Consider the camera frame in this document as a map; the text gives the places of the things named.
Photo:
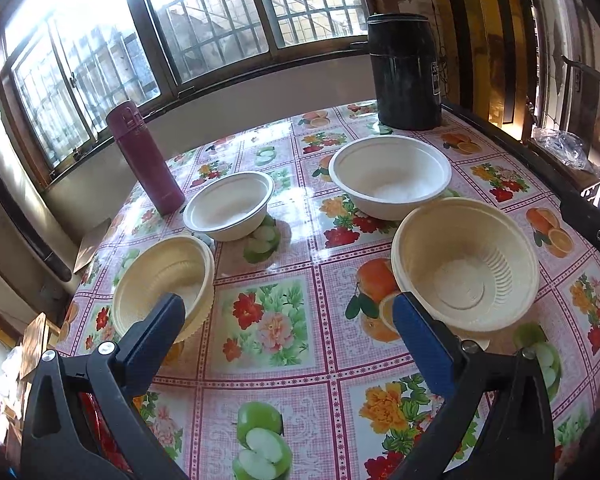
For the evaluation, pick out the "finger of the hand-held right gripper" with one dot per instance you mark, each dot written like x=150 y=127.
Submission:
x=587 y=225

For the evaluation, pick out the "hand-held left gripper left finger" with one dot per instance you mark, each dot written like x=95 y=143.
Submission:
x=145 y=345

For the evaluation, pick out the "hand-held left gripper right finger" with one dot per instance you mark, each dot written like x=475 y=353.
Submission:
x=422 y=335

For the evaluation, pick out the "cream plastic bowl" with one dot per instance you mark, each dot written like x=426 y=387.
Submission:
x=155 y=275
x=470 y=260

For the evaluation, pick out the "small white paper bowl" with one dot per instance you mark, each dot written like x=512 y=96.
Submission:
x=225 y=210

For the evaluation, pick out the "large white paper bowl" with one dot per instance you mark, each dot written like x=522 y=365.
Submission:
x=387 y=170

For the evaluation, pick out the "clear plastic bag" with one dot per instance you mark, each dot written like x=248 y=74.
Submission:
x=565 y=147

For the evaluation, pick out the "red plate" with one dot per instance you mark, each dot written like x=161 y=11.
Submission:
x=100 y=430

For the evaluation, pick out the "fruit and flower tablecloth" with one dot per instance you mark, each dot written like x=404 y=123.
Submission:
x=325 y=370

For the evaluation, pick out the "wooden stool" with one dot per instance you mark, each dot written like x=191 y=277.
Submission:
x=35 y=345

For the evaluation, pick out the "dark wooden chair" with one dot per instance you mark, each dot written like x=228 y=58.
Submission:
x=587 y=100

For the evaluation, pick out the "maroon thermos bottle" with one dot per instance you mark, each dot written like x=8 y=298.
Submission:
x=147 y=160

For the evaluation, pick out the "white standing air conditioner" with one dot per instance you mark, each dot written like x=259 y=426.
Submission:
x=15 y=195

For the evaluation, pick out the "black cylindrical canister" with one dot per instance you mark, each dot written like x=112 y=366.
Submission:
x=405 y=75

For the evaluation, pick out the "barred window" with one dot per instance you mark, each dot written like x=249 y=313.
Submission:
x=145 y=30

